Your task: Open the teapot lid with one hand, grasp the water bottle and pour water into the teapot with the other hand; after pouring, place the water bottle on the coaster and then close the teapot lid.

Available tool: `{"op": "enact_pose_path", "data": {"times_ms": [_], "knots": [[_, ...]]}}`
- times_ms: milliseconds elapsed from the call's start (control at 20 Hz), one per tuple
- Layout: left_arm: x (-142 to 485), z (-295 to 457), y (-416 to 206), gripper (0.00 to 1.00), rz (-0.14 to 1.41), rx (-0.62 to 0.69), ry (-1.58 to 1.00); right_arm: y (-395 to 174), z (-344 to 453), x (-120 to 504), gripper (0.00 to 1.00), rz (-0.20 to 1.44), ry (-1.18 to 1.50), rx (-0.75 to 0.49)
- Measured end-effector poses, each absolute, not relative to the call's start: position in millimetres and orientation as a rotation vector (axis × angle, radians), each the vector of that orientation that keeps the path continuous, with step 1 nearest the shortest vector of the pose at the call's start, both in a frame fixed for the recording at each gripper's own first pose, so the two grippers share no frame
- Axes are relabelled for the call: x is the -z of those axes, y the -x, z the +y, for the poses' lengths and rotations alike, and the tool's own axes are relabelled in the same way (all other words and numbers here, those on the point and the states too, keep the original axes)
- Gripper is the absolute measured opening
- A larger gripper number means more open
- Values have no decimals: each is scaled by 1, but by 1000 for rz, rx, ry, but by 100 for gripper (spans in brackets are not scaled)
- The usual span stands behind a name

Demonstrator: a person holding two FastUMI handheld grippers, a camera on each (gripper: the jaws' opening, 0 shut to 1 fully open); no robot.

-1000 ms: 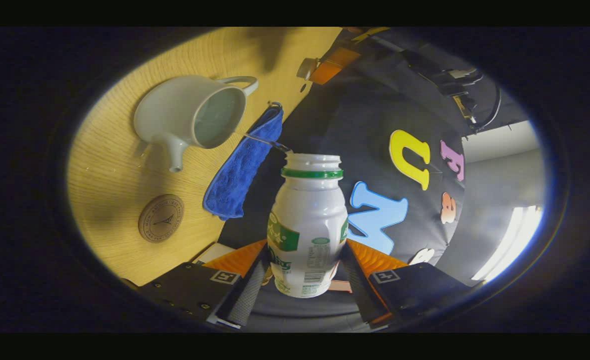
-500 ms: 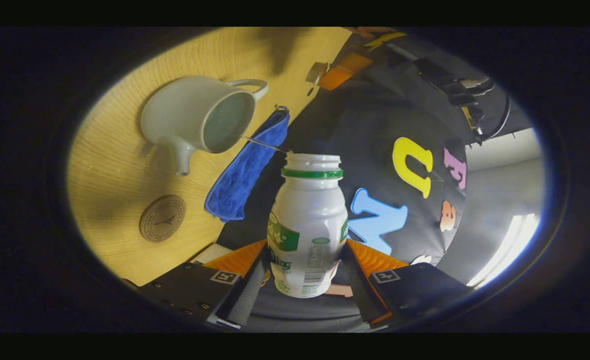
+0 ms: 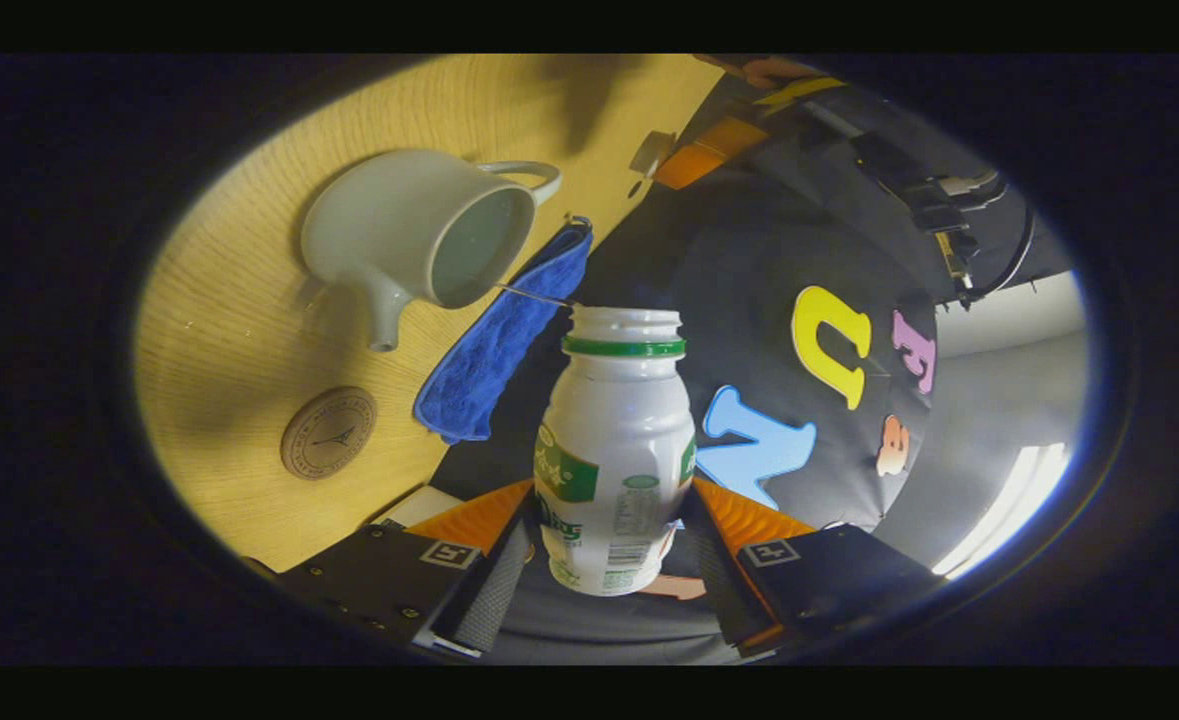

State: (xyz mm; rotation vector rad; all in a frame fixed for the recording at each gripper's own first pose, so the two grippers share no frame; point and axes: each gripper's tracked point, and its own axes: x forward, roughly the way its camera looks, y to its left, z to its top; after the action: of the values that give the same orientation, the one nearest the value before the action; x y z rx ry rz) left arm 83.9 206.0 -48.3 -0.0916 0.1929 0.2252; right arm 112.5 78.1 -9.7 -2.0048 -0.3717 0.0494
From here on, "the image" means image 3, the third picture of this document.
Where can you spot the black backdrop cloth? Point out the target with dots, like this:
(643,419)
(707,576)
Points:
(749,250)

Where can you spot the white plastic water bottle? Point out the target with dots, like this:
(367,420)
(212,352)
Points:
(614,430)

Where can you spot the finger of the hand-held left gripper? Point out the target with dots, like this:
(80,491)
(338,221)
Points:
(799,92)
(709,155)

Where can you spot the blue towel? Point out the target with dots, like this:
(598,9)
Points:
(499,350)

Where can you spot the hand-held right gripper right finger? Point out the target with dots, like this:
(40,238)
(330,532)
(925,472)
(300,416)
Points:
(724,580)

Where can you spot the round wooden coaster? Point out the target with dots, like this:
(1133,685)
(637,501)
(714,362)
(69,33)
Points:
(329,433)

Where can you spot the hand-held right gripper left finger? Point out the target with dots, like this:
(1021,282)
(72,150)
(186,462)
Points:
(494,590)

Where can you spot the ceiling light panel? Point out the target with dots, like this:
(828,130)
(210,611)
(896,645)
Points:
(1009,505)

